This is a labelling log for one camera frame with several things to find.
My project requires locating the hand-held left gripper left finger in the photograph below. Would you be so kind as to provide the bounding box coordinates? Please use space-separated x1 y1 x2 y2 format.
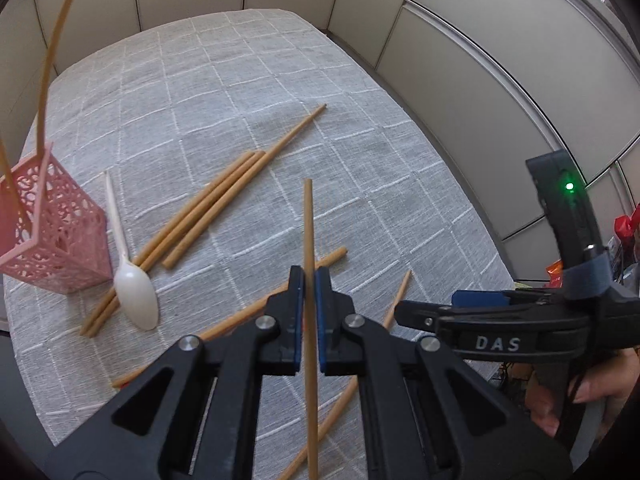
45 265 306 480

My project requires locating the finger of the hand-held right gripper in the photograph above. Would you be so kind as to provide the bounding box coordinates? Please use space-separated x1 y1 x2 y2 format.
394 299 591 363
451 289 566 308

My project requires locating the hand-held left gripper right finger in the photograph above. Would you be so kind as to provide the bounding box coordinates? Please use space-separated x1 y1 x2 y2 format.
316 266 573 480

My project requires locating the white plastic spoon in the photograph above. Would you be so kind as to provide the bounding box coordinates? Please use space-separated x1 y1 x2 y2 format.
102 170 160 332

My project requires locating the pink lattice utensil holder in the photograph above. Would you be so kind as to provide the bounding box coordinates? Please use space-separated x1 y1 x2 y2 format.
0 142 113 295

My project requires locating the person's right hand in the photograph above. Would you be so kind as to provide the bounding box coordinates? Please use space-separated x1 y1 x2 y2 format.
525 347 640 438

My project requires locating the red plastic bag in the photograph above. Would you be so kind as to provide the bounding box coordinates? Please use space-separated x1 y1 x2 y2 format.
615 212 640 238

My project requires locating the grey checked tablecloth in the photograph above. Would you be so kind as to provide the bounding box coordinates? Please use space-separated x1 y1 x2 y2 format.
2 8 516 480

